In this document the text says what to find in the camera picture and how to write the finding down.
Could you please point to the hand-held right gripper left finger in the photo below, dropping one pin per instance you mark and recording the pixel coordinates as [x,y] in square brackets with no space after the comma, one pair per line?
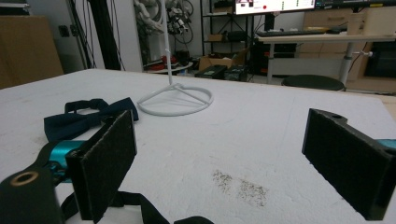
[102,165]

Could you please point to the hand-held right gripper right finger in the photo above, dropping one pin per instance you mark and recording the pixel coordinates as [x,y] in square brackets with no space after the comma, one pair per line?
[348,165]

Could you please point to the black round stool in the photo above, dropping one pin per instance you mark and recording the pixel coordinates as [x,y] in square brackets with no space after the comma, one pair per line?
[313,82]

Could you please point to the white foam table mat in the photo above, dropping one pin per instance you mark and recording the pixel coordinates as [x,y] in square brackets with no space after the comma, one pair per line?
[249,130]

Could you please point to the round white table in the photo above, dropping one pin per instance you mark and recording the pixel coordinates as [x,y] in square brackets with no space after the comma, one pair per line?
[169,67]

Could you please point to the light wooden desk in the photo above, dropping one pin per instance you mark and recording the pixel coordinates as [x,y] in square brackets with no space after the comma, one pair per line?
[327,39]

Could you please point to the brown wooden board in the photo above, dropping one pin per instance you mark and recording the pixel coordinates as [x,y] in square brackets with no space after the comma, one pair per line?
[28,46]

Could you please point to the black computer tower green label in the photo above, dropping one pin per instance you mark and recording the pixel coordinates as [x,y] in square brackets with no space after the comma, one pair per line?
[211,72]

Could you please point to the black keyboard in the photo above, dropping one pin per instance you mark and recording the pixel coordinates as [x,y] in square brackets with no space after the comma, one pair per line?
[289,32]

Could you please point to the cardboard box on desk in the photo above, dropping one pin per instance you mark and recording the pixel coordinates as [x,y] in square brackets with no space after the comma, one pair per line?
[373,20]

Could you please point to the open cardboard box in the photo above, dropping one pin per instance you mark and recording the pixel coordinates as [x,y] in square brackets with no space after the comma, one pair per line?
[214,61]

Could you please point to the computer monitor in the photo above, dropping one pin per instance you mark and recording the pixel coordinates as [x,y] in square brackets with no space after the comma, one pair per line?
[274,6]

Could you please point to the black metal shelf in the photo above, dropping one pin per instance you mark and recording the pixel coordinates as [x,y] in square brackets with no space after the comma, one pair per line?
[218,31]

